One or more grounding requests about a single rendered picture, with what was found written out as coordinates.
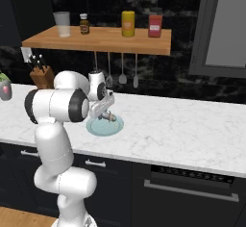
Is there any black dishwasher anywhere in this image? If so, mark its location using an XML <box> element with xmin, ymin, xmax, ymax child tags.
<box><xmin>130</xmin><ymin>162</ymin><xmax>246</xmax><ymax>227</ymax></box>

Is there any wooden wall shelf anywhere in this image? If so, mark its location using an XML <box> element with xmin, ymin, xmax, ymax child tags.
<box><xmin>21</xmin><ymin>25</ymin><xmax>173</xmax><ymax>57</ymax></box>

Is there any hanging metal spoon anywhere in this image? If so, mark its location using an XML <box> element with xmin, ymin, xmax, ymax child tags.
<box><xmin>132</xmin><ymin>53</ymin><xmax>140</xmax><ymax>89</ymax></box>

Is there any silver dishwasher handle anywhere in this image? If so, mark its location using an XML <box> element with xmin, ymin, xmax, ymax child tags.
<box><xmin>143</xmin><ymin>179</ymin><xmax>240</xmax><ymax>204</ymax></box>

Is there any dark drawer front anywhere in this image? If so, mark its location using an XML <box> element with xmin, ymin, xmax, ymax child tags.
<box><xmin>0</xmin><ymin>141</ymin><xmax>62</xmax><ymax>217</ymax></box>
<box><xmin>70</xmin><ymin>153</ymin><xmax>134</xmax><ymax>227</ymax></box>

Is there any dark tall cabinet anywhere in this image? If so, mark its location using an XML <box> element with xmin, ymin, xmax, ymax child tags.
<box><xmin>0</xmin><ymin>0</ymin><xmax>56</xmax><ymax>48</ymax></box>

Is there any grey framed window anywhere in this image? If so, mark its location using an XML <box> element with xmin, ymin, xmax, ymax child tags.
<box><xmin>188</xmin><ymin>0</ymin><xmax>246</xmax><ymax>80</ymax></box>

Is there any light blue plate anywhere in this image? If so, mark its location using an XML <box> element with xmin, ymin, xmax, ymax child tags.
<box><xmin>86</xmin><ymin>113</ymin><xmax>125</xmax><ymax>138</ymax></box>

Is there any clear glass cup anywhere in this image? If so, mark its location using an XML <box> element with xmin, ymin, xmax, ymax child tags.
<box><xmin>53</xmin><ymin>11</ymin><xmax>72</xmax><ymax>38</ymax></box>

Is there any brown bottle with white cap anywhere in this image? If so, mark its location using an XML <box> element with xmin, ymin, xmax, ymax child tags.
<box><xmin>79</xmin><ymin>13</ymin><xmax>91</xmax><ymax>36</ymax></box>

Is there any hanging metal spatula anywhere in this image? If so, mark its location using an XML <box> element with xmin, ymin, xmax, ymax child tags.
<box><xmin>118</xmin><ymin>52</ymin><xmax>128</xmax><ymax>86</ymax></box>

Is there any yellow jar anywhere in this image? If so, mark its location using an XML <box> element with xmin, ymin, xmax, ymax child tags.
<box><xmin>120</xmin><ymin>10</ymin><xmax>136</xmax><ymax>38</ymax></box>

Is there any hanging metal utensil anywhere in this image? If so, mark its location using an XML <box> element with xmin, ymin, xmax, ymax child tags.
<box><xmin>93</xmin><ymin>51</ymin><xmax>99</xmax><ymax>73</ymax></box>
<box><xmin>106</xmin><ymin>51</ymin><xmax>114</xmax><ymax>88</ymax></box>

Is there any silver drawer handle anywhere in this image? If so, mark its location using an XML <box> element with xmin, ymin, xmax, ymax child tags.
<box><xmin>84</xmin><ymin>159</ymin><xmax>107</xmax><ymax>169</ymax></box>
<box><xmin>20</xmin><ymin>149</ymin><xmax>40</xmax><ymax>158</ymax></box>

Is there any red jar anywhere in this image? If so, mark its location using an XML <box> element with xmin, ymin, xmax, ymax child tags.
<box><xmin>147</xmin><ymin>7</ymin><xmax>164</xmax><ymax>38</ymax></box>

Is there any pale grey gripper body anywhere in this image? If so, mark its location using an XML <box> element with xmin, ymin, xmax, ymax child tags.
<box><xmin>88</xmin><ymin>94</ymin><xmax>116</xmax><ymax>120</ymax></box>

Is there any wooden knife block with knives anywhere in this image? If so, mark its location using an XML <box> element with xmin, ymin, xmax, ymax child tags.
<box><xmin>28</xmin><ymin>54</ymin><xmax>55</xmax><ymax>90</ymax></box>

